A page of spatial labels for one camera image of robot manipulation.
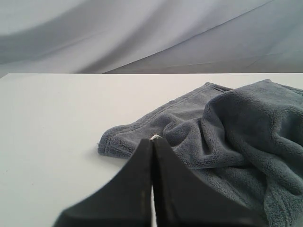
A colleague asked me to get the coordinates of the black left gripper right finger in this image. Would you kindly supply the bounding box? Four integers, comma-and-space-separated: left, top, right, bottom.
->
152, 138, 266, 227

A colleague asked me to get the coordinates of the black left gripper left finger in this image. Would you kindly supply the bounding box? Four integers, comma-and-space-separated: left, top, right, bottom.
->
54, 139, 153, 227

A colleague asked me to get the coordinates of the grey fleece towel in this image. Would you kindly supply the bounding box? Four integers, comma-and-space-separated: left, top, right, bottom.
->
98, 80, 303, 227

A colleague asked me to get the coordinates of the grey backdrop cloth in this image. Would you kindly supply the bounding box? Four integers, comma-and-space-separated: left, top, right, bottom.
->
0, 0, 303, 75

